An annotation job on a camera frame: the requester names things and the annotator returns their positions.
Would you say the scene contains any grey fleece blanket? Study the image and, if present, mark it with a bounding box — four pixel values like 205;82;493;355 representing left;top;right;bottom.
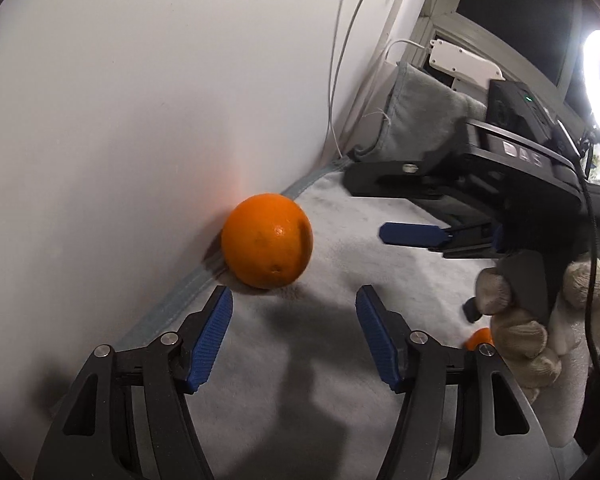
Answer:
352;61;488;163

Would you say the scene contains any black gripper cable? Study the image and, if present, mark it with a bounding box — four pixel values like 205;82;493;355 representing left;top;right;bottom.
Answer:
550;117;600;396

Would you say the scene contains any small orange kumquat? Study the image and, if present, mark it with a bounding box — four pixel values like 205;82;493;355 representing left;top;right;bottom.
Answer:
464;327;496;352

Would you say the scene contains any person's right hand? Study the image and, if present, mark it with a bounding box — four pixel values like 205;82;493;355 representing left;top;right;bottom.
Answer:
475;252;600;402

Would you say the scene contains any short white cable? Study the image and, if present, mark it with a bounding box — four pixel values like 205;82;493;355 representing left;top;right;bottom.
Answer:
382;37;433;68

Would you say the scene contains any white power strip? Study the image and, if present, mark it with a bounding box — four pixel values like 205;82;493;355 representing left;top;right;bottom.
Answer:
426;37;507;84

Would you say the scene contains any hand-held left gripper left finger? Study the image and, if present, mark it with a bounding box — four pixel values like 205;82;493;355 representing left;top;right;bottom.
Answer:
32;285;233;480

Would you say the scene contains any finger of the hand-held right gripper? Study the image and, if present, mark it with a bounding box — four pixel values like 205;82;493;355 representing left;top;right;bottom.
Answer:
378;221;503;261

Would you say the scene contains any grey window frame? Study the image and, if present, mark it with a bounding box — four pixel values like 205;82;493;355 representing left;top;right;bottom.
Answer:
417;0;600;128

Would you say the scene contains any white ring light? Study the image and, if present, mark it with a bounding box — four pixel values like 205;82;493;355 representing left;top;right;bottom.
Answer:
580;27;600;143

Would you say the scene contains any long white cable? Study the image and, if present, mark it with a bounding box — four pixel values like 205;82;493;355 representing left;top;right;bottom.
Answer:
326;0;381;160

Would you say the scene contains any smooth large orange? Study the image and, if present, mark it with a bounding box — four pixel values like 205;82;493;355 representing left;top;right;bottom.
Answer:
221;193;314;290

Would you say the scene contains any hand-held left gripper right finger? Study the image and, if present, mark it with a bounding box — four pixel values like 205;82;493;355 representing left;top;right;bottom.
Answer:
355;285;563;480

